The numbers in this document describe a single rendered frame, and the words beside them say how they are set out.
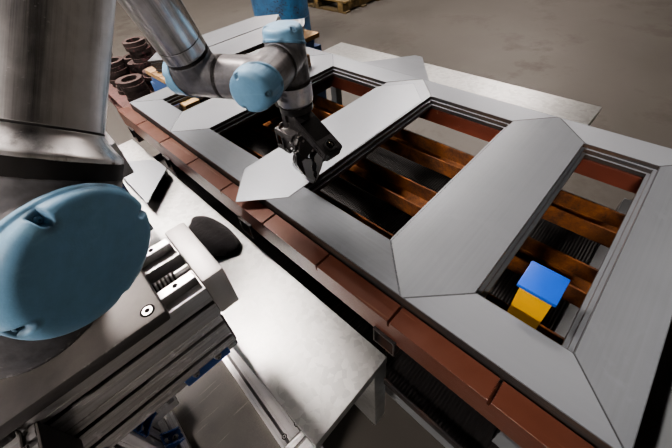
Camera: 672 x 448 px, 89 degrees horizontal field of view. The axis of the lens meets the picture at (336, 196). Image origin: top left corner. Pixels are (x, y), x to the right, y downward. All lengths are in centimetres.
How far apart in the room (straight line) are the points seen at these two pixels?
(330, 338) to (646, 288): 57
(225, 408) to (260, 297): 52
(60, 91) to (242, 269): 69
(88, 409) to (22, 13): 47
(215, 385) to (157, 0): 111
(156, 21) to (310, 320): 62
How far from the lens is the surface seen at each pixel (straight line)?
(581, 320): 71
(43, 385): 50
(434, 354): 62
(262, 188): 86
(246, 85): 58
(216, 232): 100
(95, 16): 33
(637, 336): 72
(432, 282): 66
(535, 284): 65
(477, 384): 61
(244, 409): 129
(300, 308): 83
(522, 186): 88
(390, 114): 109
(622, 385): 67
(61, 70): 31
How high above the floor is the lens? 139
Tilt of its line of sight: 43 degrees down
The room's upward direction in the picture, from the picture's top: 7 degrees counter-clockwise
